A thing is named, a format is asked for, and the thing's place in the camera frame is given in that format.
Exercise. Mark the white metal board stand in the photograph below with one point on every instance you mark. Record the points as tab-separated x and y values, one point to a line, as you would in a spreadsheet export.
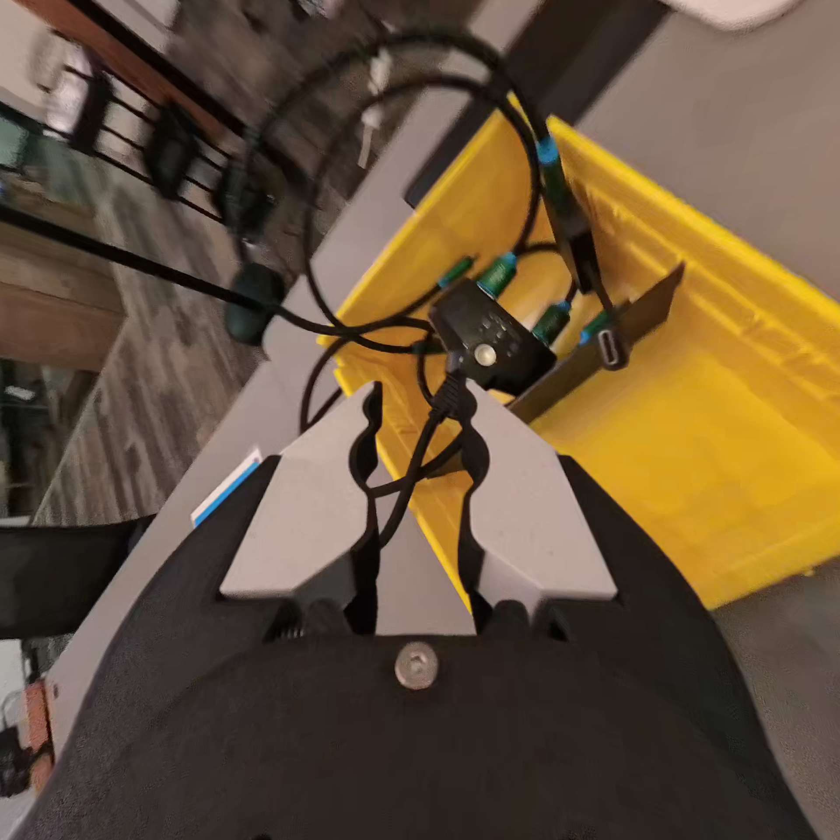
735	10

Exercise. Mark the white power strip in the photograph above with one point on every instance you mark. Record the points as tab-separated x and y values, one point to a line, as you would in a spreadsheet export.
377	79

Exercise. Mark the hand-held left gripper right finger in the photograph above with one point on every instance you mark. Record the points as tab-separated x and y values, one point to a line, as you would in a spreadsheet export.
538	525

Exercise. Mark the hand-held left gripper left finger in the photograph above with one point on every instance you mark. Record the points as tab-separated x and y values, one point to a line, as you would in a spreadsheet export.
302	525

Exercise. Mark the black bin divider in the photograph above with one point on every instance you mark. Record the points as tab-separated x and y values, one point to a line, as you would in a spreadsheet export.
643	308

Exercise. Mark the yellow plastic bin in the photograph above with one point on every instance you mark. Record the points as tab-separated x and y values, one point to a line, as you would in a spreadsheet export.
689	426

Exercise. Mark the blue white sticker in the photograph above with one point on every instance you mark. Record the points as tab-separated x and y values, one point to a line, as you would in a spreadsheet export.
226	489

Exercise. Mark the black utility cart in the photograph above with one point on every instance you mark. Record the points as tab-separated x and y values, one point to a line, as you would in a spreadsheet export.
170	151

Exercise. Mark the black round-base floor stand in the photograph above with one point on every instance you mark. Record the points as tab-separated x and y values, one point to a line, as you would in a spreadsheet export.
256	308

